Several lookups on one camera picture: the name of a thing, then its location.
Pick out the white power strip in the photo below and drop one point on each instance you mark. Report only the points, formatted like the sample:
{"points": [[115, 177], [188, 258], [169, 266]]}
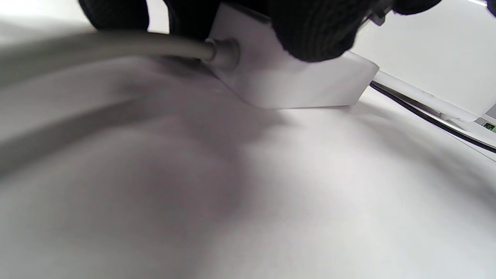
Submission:
{"points": [[294, 85]]}

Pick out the person's left hand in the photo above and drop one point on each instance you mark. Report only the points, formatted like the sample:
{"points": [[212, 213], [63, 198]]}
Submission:
{"points": [[317, 27]]}

